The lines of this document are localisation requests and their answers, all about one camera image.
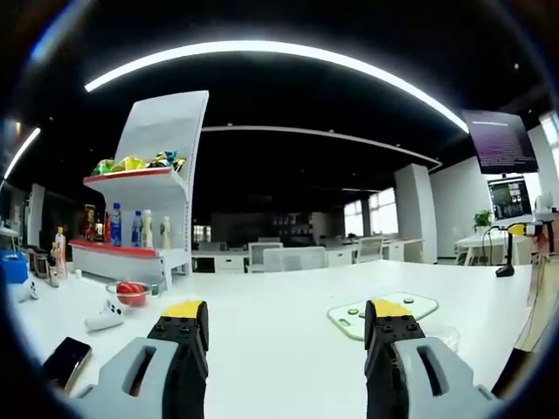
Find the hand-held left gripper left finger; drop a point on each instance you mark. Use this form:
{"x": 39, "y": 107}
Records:
{"x": 183, "y": 366}

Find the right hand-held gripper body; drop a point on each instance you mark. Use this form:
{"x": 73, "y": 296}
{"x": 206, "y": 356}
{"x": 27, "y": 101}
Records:
{"x": 543, "y": 209}

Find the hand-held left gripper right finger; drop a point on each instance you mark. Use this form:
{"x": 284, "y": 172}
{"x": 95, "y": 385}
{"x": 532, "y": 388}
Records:
{"x": 393, "y": 371}

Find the small monitor screen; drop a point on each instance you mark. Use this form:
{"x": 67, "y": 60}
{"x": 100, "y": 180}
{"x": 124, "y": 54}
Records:
{"x": 508, "y": 198}

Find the green potted plant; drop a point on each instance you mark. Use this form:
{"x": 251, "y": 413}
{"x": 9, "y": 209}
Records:
{"x": 483, "y": 218}

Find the black gooseneck stand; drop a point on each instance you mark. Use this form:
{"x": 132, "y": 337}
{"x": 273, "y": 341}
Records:
{"x": 505, "y": 268}

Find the white cutting board green rim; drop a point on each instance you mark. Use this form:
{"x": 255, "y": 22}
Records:
{"x": 345, "y": 325}

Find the large dark hanging screen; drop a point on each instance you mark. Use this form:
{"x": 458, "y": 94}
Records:
{"x": 502, "y": 142}

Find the glass bowl with red fruit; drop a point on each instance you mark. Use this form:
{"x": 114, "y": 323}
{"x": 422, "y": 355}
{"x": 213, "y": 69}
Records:
{"x": 132, "y": 293}

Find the white game controller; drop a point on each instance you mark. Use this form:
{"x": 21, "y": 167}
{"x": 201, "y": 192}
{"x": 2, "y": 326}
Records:
{"x": 104, "y": 318}
{"x": 29, "y": 290}

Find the black smartphone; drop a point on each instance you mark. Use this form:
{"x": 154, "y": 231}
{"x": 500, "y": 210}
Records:
{"x": 67, "y": 362}

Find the pale green drink bottle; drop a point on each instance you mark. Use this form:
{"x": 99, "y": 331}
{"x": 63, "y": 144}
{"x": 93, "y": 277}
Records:
{"x": 164, "y": 233}

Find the white drink bottle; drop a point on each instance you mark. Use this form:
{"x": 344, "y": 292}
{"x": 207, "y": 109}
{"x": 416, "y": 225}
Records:
{"x": 147, "y": 229}

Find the blue label water bottle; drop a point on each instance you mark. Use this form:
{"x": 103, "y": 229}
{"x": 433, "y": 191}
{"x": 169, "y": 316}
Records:
{"x": 115, "y": 224}
{"x": 136, "y": 230}

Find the small pale bottle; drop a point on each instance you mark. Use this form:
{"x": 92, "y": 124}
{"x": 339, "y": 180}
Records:
{"x": 53, "y": 272}

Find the red snack box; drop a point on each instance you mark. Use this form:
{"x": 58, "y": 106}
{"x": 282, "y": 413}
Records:
{"x": 90, "y": 223}

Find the yellow cap bottle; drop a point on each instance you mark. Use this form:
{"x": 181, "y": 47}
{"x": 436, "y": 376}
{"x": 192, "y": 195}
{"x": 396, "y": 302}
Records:
{"x": 60, "y": 246}

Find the blue box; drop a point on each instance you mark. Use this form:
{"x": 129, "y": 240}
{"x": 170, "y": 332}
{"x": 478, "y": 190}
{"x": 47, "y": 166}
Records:
{"x": 14, "y": 265}

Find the pile of colourful snack packets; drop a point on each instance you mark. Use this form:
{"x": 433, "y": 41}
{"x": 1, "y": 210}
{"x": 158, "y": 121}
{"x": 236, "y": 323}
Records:
{"x": 131, "y": 163}

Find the white display shelf red trim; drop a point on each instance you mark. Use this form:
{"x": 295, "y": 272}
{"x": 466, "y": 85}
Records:
{"x": 170, "y": 131}

